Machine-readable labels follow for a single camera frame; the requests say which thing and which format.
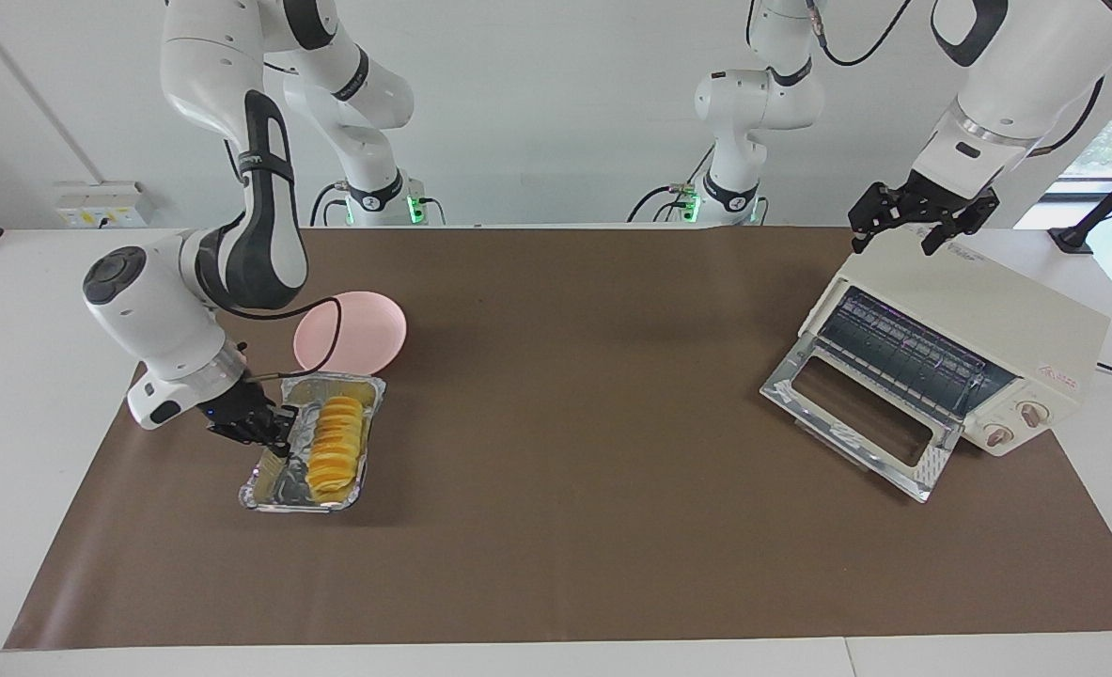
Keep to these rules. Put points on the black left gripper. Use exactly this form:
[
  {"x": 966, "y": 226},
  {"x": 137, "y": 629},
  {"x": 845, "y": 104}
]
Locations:
[{"x": 931, "y": 199}]

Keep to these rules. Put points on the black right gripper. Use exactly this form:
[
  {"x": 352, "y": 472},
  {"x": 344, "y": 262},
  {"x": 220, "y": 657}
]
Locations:
[{"x": 245, "y": 414}]

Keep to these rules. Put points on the aluminium foil baking tray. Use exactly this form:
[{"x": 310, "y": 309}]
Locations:
[{"x": 278, "y": 489}]

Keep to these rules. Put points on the golden ridged bread loaf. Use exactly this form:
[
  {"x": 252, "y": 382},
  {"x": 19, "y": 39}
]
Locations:
[{"x": 337, "y": 447}]

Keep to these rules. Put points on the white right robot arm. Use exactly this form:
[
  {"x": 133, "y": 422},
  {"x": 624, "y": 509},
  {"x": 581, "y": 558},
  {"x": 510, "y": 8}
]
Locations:
[{"x": 165, "y": 320}]

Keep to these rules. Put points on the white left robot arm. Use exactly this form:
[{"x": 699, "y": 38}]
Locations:
[{"x": 1025, "y": 85}]

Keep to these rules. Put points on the cream toaster oven body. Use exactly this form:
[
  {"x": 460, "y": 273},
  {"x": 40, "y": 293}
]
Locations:
[{"x": 988, "y": 301}]

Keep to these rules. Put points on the large oven knob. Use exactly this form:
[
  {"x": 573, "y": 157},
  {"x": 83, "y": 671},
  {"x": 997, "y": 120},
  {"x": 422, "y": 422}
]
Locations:
[{"x": 1035, "y": 412}]

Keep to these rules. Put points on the small oven knob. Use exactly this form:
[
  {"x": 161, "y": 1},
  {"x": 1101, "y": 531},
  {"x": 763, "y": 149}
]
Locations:
[{"x": 999, "y": 434}]

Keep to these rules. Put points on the pink round plate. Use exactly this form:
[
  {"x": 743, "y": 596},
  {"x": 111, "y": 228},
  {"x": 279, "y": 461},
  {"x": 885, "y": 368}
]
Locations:
[{"x": 372, "y": 329}]

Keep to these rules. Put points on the brown table mat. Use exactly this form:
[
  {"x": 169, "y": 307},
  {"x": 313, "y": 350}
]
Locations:
[{"x": 565, "y": 470}]

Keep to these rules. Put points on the black angled camera stand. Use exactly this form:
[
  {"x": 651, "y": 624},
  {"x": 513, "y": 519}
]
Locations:
[{"x": 1108, "y": 205}]

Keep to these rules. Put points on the white wall socket box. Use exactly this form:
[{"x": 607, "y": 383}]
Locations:
[{"x": 104, "y": 205}]

